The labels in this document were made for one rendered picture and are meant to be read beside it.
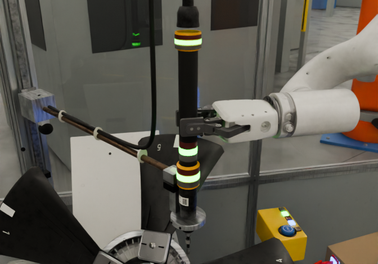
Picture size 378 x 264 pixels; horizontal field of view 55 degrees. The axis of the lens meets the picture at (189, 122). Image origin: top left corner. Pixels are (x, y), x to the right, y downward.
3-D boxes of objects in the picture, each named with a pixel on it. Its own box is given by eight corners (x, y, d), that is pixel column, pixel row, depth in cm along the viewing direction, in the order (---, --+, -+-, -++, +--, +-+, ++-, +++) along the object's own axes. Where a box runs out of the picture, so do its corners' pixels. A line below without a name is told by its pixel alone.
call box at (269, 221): (255, 235, 127) (257, 209, 123) (282, 231, 129) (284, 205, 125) (273, 268, 112) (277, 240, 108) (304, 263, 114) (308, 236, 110)
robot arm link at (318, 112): (275, 87, 72) (298, 97, 63) (336, 83, 74) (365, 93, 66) (273, 128, 74) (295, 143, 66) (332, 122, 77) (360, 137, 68)
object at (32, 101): (19, 116, 112) (15, 90, 109) (41, 111, 117) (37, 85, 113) (35, 125, 105) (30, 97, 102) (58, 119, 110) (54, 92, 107)
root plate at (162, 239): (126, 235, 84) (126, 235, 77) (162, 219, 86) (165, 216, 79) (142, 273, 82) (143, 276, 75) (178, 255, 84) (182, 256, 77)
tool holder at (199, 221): (156, 216, 74) (154, 173, 70) (180, 201, 78) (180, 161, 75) (188, 236, 68) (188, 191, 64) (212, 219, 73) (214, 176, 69)
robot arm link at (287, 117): (294, 145, 66) (279, 147, 65) (274, 126, 74) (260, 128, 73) (300, 101, 63) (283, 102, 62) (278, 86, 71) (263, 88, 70)
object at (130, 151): (43, 111, 106) (42, 107, 105) (47, 110, 107) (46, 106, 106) (171, 177, 71) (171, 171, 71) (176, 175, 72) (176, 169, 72)
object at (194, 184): (171, 182, 69) (171, 177, 69) (187, 174, 72) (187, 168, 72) (188, 191, 67) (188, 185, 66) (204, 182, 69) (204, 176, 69)
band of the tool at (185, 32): (169, 49, 60) (169, 31, 59) (187, 46, 63) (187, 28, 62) (188, 53, 57) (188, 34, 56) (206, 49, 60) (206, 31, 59)
